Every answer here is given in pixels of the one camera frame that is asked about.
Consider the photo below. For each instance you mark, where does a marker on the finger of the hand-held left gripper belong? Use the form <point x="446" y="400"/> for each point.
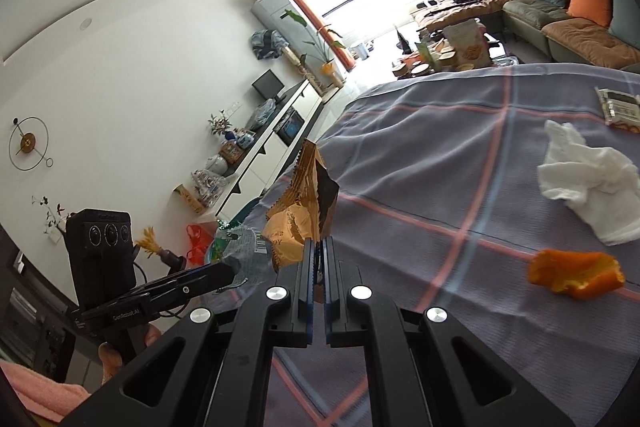
<point x="200" y="289"/>
<point x="185" y="273"/>

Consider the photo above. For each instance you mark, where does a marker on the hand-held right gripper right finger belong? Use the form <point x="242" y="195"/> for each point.
<point x="330" y="267"/>

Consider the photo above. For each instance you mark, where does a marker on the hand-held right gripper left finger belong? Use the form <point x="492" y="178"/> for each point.
<point x="309" y="267"/>

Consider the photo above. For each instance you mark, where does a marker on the brown snack bag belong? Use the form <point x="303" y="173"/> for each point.
<point x="295" y="217"/>

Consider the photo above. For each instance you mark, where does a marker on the clear plastic bag green print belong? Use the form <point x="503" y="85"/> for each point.
<point x="247" y="247"/>

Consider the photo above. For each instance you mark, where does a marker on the person's left forearm pink sleeve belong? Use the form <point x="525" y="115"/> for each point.
<point x="40" y="399"/>

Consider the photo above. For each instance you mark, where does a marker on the person's left hand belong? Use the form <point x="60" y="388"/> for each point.
<point x="111" y="364"/>

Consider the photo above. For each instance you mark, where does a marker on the orange plastic bag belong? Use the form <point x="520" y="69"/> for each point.
<point x="200" y="239"/>

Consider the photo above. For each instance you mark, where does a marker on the yellow dried flower bunch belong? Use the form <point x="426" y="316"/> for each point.
<point x="155" y="244"/>

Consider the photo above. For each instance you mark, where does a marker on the white media cabinet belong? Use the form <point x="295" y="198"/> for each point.
<point x="280" y="147"/>

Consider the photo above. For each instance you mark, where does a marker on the grey plaid tablecloth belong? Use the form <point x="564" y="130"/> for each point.
<point x="425" y="167"/>

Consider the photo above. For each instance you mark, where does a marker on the blue white ceramic vase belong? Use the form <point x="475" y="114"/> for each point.
<point x="245" y="139"/>

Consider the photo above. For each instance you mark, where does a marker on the black monitor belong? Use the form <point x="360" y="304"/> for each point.
<point x="267" y="84"/>

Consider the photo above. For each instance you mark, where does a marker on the large leafy potted plant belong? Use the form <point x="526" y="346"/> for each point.
<point x="320" y="42"/>

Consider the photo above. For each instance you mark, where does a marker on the cluttered coffee table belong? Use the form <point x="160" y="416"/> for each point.
<point x="435" y="57"/>

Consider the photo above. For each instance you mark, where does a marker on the orange curtain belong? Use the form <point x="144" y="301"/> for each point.
<point x="315" y="22"/>

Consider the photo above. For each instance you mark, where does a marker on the orange peel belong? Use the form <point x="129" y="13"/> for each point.
<point x="575" y="274"/>

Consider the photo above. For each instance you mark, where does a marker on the white standing air conditioner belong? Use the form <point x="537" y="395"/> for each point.
<point x="272" y="19"/>

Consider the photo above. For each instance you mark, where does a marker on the beige snack bag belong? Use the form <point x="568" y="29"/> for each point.
<point x="467" y="44"/>

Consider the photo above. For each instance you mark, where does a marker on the white crumpled tissue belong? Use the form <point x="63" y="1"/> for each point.
<point x="585" y="187"/>

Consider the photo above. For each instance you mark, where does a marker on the olive green sofa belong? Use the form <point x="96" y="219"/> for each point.
<point x="530" y="14"/>

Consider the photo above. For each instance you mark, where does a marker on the clear packet black white label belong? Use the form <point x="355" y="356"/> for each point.
<point x="622" y="107"/>

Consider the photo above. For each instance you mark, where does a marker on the brown sofa throw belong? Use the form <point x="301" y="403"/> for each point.
<point x="585" y="38"/>

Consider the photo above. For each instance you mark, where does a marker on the round metal wall clock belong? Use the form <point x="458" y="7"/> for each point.
<point x="30" y="143"/>

